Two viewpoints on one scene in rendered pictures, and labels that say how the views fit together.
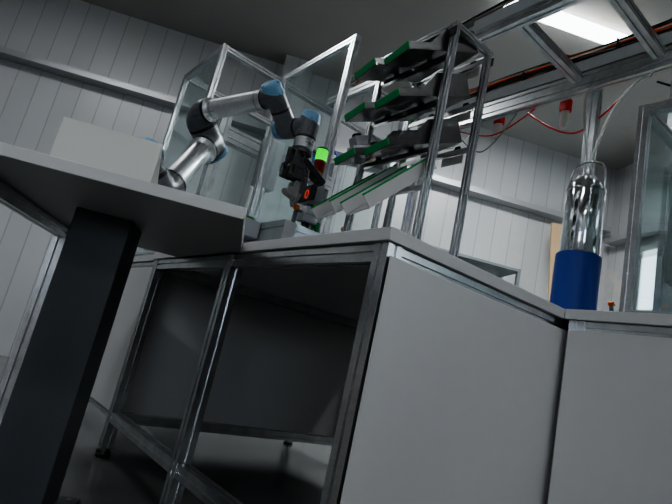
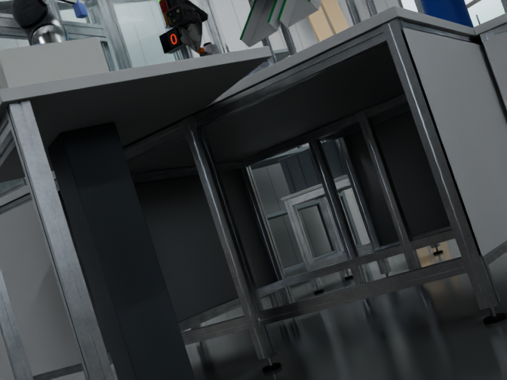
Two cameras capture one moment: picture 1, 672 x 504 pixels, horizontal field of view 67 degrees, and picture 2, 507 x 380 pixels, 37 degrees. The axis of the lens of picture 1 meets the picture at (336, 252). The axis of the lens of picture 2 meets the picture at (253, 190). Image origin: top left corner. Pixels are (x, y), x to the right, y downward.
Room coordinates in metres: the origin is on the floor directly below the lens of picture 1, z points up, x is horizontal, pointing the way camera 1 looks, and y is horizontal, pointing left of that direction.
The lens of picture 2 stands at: (-0.59, 1.07, 0.37)
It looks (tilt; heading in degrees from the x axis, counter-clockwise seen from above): 4 degrees up; 338
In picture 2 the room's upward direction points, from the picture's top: 18 degrees counter-clockwise
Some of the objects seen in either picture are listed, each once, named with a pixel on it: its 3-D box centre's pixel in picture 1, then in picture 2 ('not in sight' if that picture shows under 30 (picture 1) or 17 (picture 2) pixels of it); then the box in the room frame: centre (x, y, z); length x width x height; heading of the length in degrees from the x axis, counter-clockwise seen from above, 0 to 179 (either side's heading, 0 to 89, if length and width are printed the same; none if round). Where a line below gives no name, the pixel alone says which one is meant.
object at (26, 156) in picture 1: (129, 219); (95, 127); (1.53, 0.64, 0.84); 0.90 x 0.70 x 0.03; 9
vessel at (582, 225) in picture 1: (584, 207); not in sight; (1.77, -0.87, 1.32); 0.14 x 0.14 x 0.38
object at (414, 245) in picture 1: (382, 301); (291, 109); (2.04, -0.23, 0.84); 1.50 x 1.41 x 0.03; 36
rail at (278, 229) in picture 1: (226, 242); not in sight; (1.91, 0.42, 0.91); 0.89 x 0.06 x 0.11; 36
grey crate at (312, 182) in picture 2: not in sight; (340, 159); (3.49, -1.15, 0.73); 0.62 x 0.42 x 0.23; 36
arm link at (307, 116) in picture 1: (307, 126); not in sight; (1.73, 0.20, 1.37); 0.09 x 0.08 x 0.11; 55
